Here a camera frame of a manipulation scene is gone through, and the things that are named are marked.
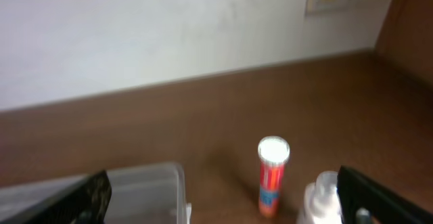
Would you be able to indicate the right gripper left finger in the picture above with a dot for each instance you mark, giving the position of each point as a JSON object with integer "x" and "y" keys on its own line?
{"x": 86, "y": 201}

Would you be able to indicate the clear plastic container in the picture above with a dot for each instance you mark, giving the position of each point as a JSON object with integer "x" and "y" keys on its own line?
{"x": 142, "y": 194}

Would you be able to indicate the orange tablet tube white cap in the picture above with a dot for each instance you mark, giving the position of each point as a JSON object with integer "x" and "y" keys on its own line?
{"x": 274, "y": 153}

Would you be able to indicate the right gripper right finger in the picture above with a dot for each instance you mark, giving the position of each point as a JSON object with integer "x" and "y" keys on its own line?
{"x": 364, "y": 200}

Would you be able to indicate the white pump bottle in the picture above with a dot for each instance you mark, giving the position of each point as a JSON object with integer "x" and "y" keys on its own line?
{"x": 321, "y": 202}

